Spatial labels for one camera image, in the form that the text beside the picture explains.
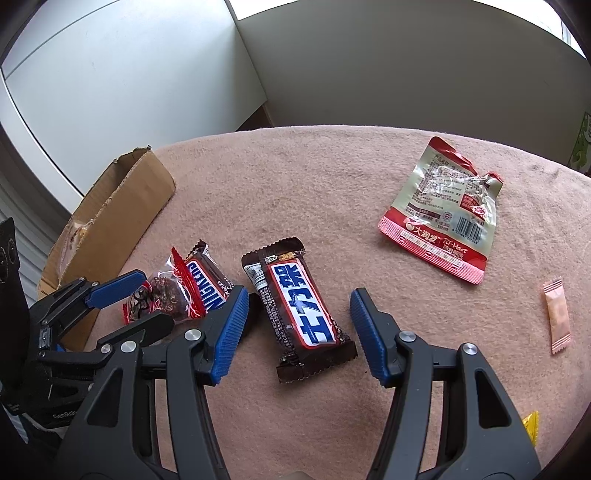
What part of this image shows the white ribbed radiator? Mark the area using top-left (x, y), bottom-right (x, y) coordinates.
top-left (0, 175), bottom-right (72, 298)

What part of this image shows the large brown chocolate bar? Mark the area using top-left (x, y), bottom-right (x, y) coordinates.
top-left (241, 236), bottom-right (358, 385)

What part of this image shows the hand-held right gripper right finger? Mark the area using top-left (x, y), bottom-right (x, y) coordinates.
top-left (349, 288), bottom-right (541, 480)

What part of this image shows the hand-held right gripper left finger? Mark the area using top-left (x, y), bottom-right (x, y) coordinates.
top-left (55, 285), bottom-right (250, 480)

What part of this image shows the white cabinet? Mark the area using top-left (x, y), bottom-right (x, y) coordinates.
top-left (0, 0), bottom-right (269, 217)

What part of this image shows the green printed bag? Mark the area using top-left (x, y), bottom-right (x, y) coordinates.
top-left (570, 111), bottom-right (591, 174)

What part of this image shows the cardboard box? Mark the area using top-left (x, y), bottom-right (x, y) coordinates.
top-left (37, 147), bottom-right (177, 352)

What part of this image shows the pink candy wrapper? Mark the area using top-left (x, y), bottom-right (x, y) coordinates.
top-left (542, 277), bottom-right (573, 355)

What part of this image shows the small brown chocolate bar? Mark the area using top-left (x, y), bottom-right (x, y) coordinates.
top-left (184, 239), bottom-right (235, 319)

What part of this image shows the yellow candy wrapper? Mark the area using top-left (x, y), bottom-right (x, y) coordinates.
top-left (521, 411), bottom-right (540, 448)

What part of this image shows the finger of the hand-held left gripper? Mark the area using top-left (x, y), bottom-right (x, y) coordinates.
top-left (30, 270), bottom-right (149, 336)
top-left (95, 311), bottom-right (176, 357)

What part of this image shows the red and silver pouch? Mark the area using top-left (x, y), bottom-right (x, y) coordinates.
top-left (378, 136), bottom-right (504, 284)

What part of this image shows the clear red dried fruit packet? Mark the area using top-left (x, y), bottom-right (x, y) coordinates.
top-left (121, 247), bottom-right (206, 324)

